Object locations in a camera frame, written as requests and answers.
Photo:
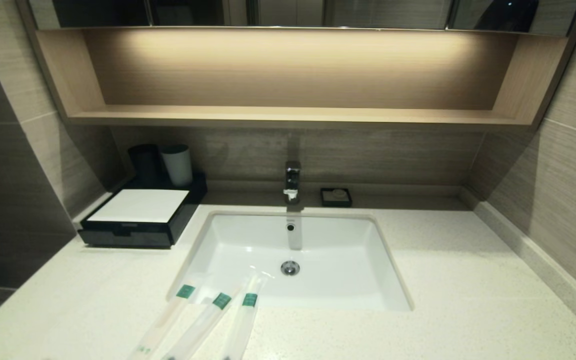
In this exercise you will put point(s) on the black box drawer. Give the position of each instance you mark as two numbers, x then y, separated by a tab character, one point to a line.
143	237

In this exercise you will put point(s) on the white sink basin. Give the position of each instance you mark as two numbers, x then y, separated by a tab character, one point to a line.
338	260

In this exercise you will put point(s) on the chrome sink drain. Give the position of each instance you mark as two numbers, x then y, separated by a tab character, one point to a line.
290	268

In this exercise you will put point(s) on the black soap dish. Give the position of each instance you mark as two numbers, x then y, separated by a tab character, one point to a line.
325	200

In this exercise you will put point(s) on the white cup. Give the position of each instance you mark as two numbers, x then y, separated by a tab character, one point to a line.
178	165

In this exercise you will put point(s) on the black cup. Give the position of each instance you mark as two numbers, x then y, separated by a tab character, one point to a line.
144	165

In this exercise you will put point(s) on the black amenity box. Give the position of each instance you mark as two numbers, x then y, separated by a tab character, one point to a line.
193	192

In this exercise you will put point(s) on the chrome faucet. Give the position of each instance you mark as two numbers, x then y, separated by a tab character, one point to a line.
292	180

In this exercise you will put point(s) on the toothbrush packet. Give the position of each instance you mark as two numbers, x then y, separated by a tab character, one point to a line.
245	320
203	325

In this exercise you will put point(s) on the round soap bar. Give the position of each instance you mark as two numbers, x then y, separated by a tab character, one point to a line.
338	194

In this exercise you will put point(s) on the light wooden wall shelf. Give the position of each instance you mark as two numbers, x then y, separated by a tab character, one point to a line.
293	70

